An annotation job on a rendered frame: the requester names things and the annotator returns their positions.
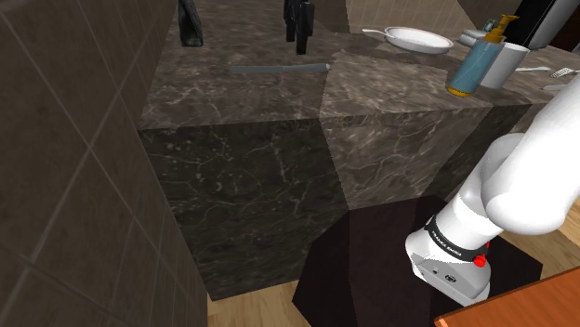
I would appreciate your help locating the dark robot stand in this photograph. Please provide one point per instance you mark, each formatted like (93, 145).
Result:
(362, 262)

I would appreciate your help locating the orange wooden table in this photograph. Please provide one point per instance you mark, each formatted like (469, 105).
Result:
(525, 303)

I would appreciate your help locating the white spoon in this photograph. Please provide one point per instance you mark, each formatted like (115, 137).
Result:
(533, 69)

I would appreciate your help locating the white cup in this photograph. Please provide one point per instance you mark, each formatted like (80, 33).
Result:
(505, 65)

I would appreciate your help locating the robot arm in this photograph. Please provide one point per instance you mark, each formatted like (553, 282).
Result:
(521, 181)

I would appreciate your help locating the blue soap dispenser bottle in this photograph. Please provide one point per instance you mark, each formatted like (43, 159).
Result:
(473, 63)

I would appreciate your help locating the black upright bag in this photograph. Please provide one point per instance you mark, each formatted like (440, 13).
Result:
(190, 25)

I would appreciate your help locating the white frying pan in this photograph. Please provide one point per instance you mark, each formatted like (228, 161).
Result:
(419, 39)

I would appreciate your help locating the grey table knife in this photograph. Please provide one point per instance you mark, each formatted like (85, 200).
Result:
(276, 69)

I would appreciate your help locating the grey slotted spatula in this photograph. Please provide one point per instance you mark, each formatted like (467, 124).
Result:
(563, 72)

